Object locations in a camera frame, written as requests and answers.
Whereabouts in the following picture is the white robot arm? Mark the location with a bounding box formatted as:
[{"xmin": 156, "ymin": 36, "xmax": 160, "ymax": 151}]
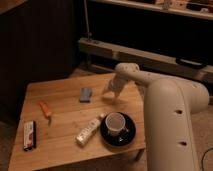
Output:
[{"xmin": 104, "ymin": 63, "xmax": 209, "ymax": 171}]

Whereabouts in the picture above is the black cable on floor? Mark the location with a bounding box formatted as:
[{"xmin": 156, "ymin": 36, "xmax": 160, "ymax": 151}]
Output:
[{"xmin": 199, "ymin": 147, "xmax": 213, "ymax": 171}]

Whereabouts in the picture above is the wooden shelf unit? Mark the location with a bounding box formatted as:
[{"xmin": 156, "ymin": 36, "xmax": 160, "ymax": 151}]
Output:
[{"xmin": 78, "ymin": 0, "xmax": 213, "ymax": 84}]

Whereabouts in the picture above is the black red white packet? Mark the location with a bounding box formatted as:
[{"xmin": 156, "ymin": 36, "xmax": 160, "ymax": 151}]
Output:
[{"xmin": 23, "ymin": 121, "xmax": 36, "ymax": 151}]

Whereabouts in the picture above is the wooden table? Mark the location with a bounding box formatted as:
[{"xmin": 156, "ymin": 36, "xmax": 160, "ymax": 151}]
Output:
[{"xmin": 8, "ymin": 74, "xmax": 145, "ymax": 171}]

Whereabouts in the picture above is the metal pole stand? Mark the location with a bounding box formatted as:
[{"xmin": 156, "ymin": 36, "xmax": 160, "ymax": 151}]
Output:
[{"xmin": 83, "ymin": 0, "xmax": 92, "ymax": 41}]

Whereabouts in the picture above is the black handle on shelf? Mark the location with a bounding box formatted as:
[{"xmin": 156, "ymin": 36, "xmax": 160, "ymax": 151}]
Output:
[{"xmin": 175, "ymin": 58, "xmax": 207, "ymax": 69}]

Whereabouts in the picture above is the black saucer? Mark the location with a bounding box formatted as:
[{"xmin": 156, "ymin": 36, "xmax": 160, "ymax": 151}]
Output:
[{"xmin": 100, "ymin": 112, "xmax": 136, "ymax": 147}]

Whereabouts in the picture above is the white ceramic cup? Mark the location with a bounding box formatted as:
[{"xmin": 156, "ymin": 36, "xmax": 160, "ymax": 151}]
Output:
[{"xmin": 105, "ymin": 113, "xmax": 127, "ymax": 136}]

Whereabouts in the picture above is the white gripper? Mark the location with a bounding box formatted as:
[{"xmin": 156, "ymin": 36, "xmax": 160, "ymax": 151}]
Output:
[{"xmin": 102, "ymin": 75, "xmax": 128, "ymax": 98}]

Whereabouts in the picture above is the orange marker pen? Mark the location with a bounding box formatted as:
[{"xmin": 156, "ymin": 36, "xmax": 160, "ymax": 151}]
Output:
[{"xmin": 39, "ymin": 102, "xmax": 52, "ymax": 118}]

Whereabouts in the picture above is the blue sponge block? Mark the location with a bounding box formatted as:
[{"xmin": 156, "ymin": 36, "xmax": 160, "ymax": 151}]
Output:
[{"xmin": 79, "ymin": 87, "xmax": 92, "ymax": 103}]

